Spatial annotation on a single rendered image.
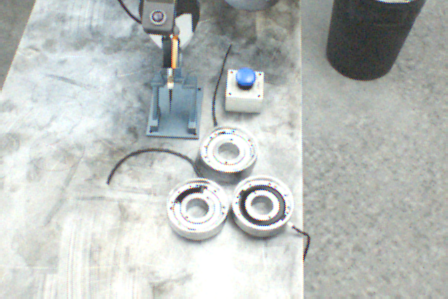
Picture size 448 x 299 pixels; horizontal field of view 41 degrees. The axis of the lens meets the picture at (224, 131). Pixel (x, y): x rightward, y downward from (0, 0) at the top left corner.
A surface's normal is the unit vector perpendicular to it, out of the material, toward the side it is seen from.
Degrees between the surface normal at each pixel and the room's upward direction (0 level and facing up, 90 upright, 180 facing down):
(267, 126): 0
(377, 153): 0
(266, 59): 0
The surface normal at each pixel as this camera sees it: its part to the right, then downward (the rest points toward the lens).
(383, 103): 0.04, -0.59
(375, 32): -0.20, 0.82
